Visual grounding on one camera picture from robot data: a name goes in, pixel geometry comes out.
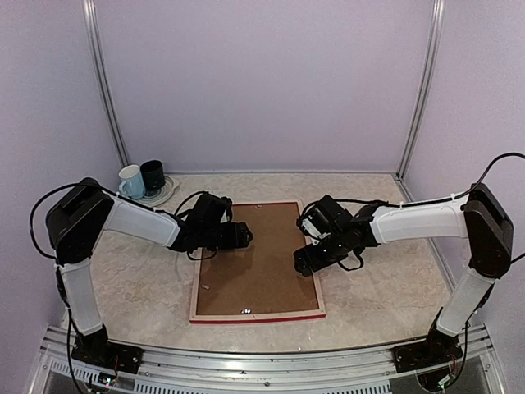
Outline aluminium corner post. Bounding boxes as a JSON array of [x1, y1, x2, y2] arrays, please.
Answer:
[[82, 0, 130, 167], [396, 0, 446, 183]]

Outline white plate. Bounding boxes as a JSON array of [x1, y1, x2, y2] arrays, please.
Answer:
[[138, 175, 180, 208]]

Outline left aluminium corner post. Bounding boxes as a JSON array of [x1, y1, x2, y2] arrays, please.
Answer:
[[82, 0, 130, 167]]

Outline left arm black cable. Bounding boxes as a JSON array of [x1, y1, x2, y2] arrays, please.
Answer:
[[29, 182, 231, 262]]

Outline dark green mug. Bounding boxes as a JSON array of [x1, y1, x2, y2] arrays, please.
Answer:
[[139, 160, 166, 195]]

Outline light blue mug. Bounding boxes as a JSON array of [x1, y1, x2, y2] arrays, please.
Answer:
[[118, 164, 146, 199]]

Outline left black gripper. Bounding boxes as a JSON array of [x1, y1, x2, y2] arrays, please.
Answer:
[[201, 222, 253, 252]]

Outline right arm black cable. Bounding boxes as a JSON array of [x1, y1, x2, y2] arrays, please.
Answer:
[[336, 152, 525, 272]]

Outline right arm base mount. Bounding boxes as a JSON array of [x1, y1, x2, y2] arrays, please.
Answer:
[[391, 324, 463, 373]]

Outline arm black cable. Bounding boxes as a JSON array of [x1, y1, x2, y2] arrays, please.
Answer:
[[29, 182, 231, 262], [336, 152, 525, 272]]

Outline aluminium front rail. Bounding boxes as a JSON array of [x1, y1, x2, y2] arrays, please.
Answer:
[[26, 326, 505, 393]]

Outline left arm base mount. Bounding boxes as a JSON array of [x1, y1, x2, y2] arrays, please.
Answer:
[[71, 332, 144, 374]]

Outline right aluminium corner post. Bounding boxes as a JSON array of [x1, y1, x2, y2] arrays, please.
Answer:
[[396, 0, 446, 183]]

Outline brown backing board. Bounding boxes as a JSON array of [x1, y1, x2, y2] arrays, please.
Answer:
[[196, 203, 320, 315]]

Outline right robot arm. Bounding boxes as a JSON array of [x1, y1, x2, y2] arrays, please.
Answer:
[[293, 182, 514, 364]]

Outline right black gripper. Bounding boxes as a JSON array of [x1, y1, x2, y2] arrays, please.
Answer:
[[294, 231, 349, 277]]

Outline red wooden picture frame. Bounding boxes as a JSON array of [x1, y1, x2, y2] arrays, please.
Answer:
[[189, 199, 328, 325]]

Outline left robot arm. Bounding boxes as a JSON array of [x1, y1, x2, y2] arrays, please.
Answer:
[[45, 177, 253, 365]]

